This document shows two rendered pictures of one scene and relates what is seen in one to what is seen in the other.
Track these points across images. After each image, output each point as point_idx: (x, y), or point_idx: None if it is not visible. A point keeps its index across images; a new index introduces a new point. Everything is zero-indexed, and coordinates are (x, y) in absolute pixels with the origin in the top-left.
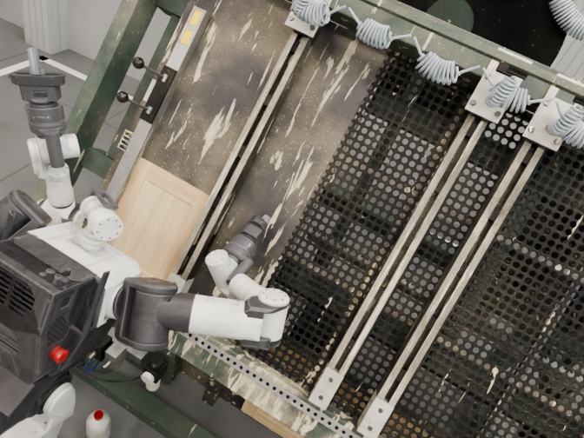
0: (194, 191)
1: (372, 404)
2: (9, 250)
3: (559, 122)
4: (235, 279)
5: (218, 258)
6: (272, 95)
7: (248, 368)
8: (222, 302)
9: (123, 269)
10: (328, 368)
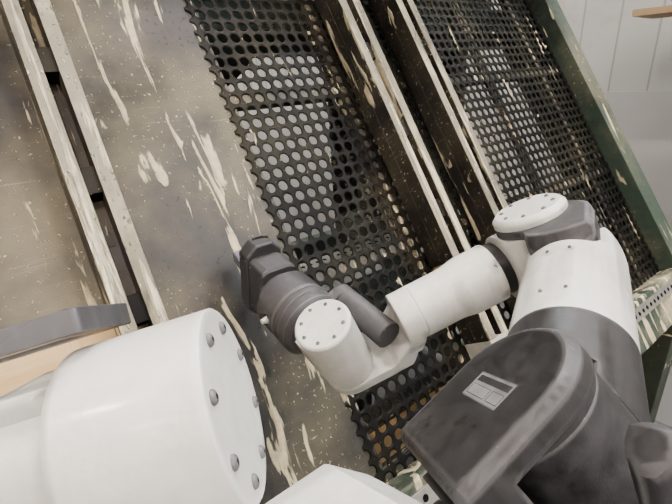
0: (50, 353)
1: None
2: None
3: None
4: (403, 304)
5: (331, 317)
6: (46, 47)
7: None
8: (566, 266)
9: (395, 499)
10: (493, 341)
